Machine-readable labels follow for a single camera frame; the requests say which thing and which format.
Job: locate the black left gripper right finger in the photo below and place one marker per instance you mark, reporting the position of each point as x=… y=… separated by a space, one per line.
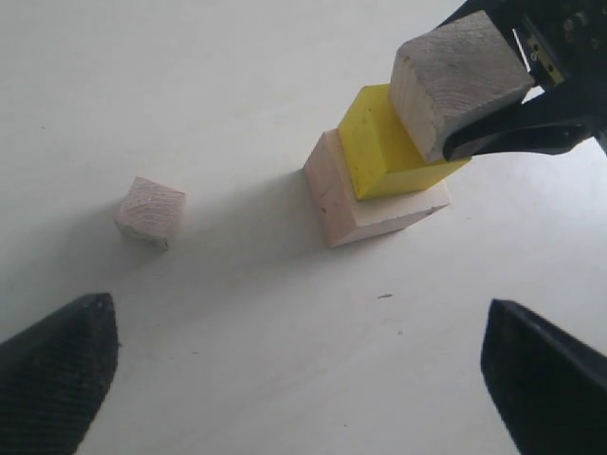
x=548 y=387

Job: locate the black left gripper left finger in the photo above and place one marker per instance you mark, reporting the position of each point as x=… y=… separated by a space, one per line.
x=55 y=376

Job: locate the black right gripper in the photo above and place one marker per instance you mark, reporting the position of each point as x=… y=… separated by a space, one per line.
x=565 y=43

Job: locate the medium wooden cube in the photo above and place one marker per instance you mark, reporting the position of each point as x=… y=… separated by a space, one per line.
x=451 y=77

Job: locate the yellow cube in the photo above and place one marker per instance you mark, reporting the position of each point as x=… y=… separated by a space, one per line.
x=380 y=155

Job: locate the small wooden cube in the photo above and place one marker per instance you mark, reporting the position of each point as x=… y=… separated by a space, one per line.
x=151 y=212

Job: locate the large wooden cube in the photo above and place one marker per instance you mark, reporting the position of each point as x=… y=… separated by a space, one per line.
x=344 y=218

